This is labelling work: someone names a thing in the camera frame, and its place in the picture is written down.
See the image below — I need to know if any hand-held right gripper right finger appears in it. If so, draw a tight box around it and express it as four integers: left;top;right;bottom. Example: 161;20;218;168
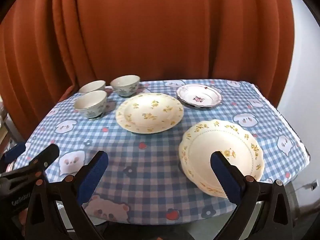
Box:
210;151;294;240

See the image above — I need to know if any scalloped yellow floral plate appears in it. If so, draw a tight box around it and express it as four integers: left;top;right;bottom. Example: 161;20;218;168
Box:
178;119;265;197

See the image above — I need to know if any white plate with red lines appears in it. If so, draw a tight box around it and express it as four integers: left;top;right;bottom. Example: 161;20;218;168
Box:
176;84;223;107
177;94;222;110

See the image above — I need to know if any orange curtain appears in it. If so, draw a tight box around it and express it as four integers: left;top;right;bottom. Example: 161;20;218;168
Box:
0;0;295;143

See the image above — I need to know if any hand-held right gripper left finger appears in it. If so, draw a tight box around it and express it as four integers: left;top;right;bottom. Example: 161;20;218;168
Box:
24;151;109;240

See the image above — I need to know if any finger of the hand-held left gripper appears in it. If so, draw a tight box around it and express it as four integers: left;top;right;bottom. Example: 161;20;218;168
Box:
25;144;60;179
4;142;27;164

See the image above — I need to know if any blue checked printed tablecloth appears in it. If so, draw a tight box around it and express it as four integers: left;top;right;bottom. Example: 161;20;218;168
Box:
12;79;310;224

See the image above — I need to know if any floral ceramic bowl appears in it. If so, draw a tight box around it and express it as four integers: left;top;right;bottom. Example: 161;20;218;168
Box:
73;90;108;120
110;75;140;98
79;80;107;94

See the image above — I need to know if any round yellow floral plate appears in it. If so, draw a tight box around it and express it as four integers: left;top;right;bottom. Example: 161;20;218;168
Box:
116;93;184;134

